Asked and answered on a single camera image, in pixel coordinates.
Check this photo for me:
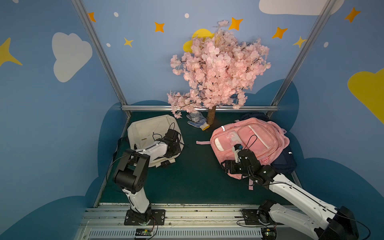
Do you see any pink backpack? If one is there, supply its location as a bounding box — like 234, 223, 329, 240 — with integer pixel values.
196, 118, 290, 187

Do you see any cream white bag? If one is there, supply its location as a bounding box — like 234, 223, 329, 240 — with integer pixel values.
127, 115, 184, 168

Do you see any navy blue backpack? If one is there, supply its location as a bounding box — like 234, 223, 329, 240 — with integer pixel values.
240, 112, 297, 175

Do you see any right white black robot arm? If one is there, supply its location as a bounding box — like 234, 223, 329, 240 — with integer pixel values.
221, 149, 359, 240

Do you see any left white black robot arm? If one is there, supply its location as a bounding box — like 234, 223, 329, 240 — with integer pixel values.
113, 129, 182, 215

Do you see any right green circuit board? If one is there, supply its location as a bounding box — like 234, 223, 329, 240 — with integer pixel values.
261, 228, 277, 240

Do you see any green circuit board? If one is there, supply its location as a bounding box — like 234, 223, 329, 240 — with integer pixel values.
261, 228, 277, 240
134, 228, 154, 240

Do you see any pink cherry blossom tree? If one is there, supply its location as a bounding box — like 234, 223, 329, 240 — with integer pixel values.
167, 19, 271, 119

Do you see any left green circuit board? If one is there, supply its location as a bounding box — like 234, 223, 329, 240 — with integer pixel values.
134, 228, 154, 240

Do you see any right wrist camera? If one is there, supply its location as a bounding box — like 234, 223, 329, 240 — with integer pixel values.
232, 144, 243, 163

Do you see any black bag strap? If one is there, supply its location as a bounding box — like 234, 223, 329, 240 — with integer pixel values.
111, 136, 128, 164

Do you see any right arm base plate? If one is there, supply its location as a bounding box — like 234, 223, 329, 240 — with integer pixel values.
240, 209, 282, 227

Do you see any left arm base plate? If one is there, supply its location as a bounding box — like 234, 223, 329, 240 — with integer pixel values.
124, 209, 166, 226

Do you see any aluminium rail base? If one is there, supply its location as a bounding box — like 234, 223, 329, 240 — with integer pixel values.
75, 203, 312, 240

